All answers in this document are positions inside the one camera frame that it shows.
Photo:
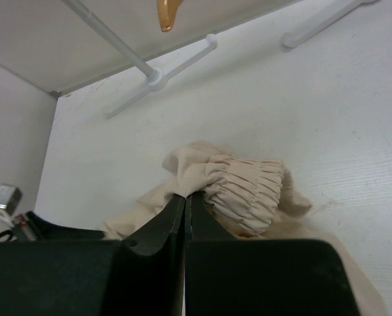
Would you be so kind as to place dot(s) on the white clothes rack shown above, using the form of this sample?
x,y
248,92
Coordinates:
x,y
156,78

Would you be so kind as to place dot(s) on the wooden clothes hanger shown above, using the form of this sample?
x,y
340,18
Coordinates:
x,y
167,11

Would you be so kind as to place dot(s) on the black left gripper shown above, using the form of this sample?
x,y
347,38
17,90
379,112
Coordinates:
x,y
29,227

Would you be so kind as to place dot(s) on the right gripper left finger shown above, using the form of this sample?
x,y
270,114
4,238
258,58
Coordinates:
x,y
137,275

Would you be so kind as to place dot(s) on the beige trousers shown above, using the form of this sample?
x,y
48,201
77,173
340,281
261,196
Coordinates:
x,y
252,199

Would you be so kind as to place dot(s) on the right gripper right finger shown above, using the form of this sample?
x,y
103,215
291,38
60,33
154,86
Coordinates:
x,y
228,276

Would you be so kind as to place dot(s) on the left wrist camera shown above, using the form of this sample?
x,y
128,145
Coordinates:
x,y
10,197

